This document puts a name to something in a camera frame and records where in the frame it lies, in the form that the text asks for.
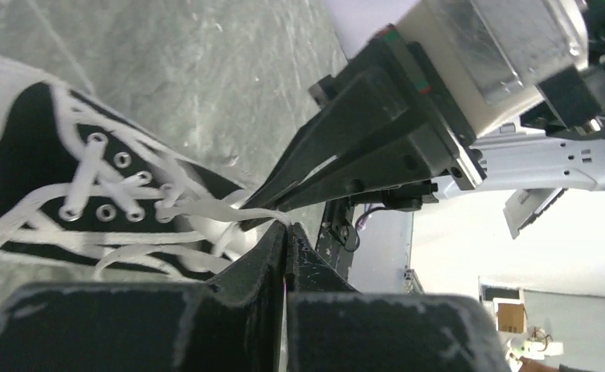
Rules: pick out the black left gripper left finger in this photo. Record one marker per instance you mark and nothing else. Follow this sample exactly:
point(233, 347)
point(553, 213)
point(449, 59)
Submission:
point(231, 322)

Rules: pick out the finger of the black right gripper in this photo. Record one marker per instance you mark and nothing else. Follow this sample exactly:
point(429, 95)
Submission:
point(307, 173)
point(396, 155)

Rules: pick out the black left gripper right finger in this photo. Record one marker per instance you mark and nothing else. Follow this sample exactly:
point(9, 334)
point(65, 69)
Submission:
point(333, 327)

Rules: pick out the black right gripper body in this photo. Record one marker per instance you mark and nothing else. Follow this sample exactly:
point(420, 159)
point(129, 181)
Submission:
point(522, 83)

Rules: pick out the white shoelace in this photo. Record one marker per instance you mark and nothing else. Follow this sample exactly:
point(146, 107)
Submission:
point(179, 205)

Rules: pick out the black white canvas sneaker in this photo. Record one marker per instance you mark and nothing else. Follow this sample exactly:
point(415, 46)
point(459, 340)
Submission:
point(45, 125)

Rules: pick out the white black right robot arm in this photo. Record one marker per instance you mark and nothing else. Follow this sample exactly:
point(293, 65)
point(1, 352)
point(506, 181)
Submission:
point(462, 177)

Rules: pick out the brown cardboard box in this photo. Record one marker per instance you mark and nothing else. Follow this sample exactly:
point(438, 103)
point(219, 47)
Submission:
point(511, 318)

